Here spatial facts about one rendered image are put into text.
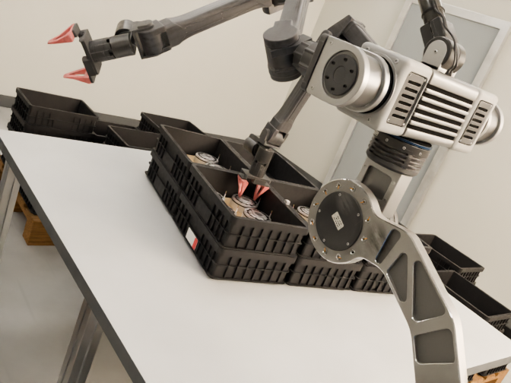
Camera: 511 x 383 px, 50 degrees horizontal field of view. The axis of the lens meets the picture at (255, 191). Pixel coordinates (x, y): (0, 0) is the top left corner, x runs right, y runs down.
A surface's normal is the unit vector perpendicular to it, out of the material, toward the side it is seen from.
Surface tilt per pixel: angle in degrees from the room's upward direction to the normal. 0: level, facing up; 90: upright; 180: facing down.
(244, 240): 90
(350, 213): 90
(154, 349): 0
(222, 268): 90
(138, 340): 0
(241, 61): 90
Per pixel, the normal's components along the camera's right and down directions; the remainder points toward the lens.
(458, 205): -0.75, -0.07
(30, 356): 0.36, -0.88
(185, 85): 0.56, 0.47
